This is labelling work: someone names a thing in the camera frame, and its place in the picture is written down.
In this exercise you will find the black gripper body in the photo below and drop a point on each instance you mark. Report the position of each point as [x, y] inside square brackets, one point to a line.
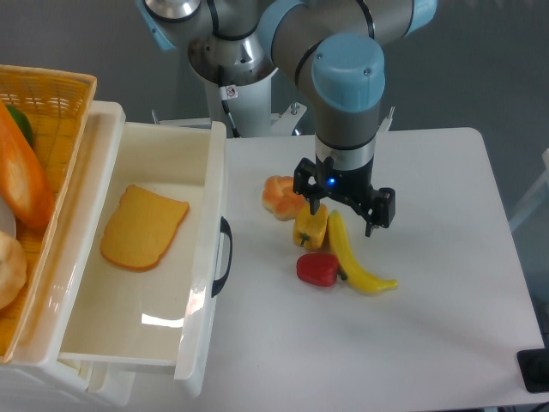
[352, 188]

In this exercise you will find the white drawer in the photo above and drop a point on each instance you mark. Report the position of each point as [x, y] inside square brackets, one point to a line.
[146, 298]

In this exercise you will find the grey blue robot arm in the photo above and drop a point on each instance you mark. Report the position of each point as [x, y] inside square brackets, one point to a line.
[332, 53]

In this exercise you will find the white drawer cabinet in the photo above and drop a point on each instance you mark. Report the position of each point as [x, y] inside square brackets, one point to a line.
[36, 379]

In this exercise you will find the yellow bell pepper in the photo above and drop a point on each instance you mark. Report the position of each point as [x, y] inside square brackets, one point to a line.
[309, 230]

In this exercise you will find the knotted bread bun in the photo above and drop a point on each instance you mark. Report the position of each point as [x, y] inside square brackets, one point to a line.
[279, 198]

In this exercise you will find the yellow banana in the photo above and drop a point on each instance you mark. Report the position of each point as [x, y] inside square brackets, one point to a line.
[358, 277]

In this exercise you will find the red bell pepper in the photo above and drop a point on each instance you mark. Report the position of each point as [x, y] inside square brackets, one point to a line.
[319, 269]

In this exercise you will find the orange toast slice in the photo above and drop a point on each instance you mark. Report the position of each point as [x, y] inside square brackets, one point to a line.
[141, 229]

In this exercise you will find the black device at table edge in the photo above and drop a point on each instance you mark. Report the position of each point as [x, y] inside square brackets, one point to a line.
[533, 364]

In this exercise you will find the yellow woven basket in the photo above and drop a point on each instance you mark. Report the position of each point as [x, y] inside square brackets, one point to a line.
[56, 103]

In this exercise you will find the orange baguette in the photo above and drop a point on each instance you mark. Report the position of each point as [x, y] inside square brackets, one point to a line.
[24, 185]

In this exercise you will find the green pepper in basket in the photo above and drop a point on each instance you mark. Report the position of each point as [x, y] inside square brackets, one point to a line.
[23, 123]

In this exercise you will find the round bread roll in basket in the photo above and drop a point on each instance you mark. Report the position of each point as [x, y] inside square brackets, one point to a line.
[13, 269]

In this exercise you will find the black top drawer handle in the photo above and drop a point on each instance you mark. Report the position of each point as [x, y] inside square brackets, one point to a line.
[224, 257]

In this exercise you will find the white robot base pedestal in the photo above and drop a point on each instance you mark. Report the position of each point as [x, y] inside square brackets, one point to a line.
[236, 75]

